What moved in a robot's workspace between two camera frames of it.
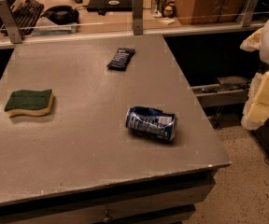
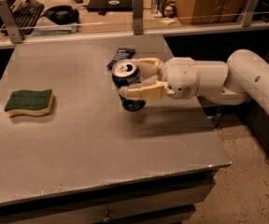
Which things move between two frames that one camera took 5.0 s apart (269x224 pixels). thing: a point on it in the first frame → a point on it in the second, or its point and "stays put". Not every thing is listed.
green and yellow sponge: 27,102 stays put
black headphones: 63,14 stays put
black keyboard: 27,15 stays put
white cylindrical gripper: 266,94 → 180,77
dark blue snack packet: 121,59 stays put
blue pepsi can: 150,122 → 125,73
